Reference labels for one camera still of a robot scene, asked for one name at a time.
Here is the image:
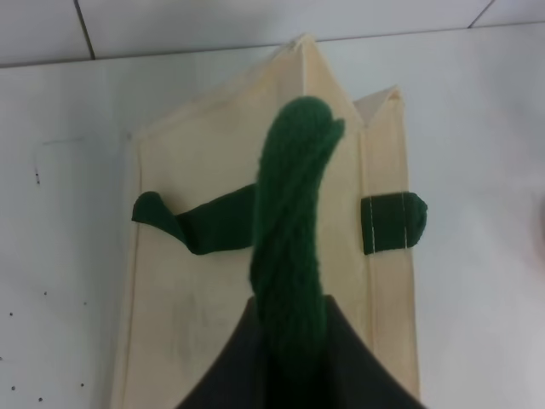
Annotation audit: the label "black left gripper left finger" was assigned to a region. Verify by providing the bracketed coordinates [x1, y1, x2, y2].
[178, 298, 268, 408]

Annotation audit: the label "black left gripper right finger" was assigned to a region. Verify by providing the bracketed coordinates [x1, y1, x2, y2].
[316, 296, 422, 409]

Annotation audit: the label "white linen bag green handles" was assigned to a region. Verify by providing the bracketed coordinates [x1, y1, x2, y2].
[111, 35, 427, 408]

